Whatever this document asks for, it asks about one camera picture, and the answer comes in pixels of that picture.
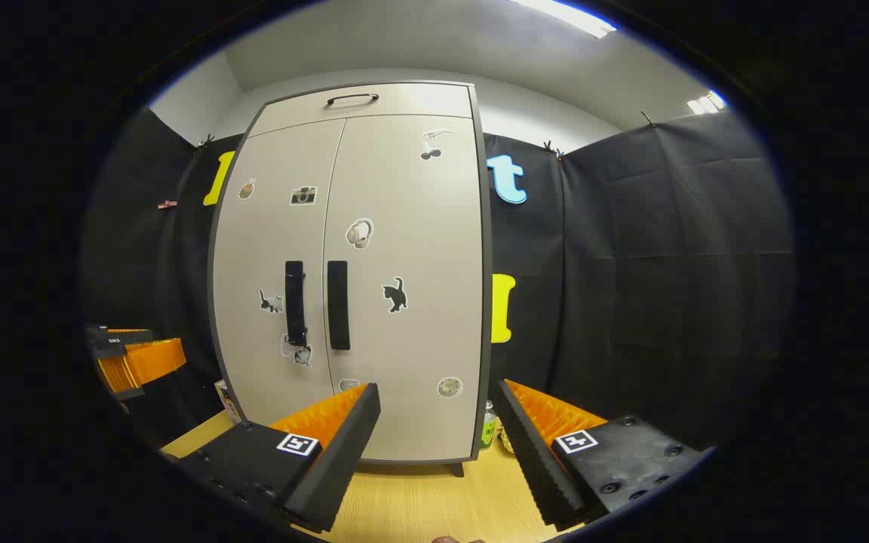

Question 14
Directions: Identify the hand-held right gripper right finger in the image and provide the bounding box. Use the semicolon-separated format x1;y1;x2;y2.
496;379;707;529

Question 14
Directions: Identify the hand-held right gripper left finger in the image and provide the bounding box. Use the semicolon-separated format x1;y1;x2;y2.
177;382;382;535

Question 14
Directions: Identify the black door handle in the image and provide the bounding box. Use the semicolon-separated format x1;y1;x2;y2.
326;260;352;352
284;260;309;348

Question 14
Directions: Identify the grey cabinet door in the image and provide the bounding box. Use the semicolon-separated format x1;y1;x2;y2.
210;119;347;425
321;114;485;462

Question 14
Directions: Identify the grey double-door shoe cabinet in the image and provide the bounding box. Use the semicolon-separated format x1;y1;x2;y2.
207;81;495;478

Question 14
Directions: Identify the grey cabinet drawer front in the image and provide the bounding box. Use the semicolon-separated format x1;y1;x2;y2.
247;83;475;139

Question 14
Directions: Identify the green plastic bottle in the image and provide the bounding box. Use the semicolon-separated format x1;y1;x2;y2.
479;400;498;451

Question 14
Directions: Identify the small printed cardboard box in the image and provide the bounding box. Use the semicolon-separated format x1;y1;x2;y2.
213;379;244;425

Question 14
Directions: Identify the black backdrop cloth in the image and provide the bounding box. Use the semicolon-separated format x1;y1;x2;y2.
80;106;794;455

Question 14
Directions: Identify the small ceiling light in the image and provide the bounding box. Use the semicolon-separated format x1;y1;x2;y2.
687;90;729;116

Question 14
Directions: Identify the long ceiling light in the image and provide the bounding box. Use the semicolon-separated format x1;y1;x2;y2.
510;0;619;40

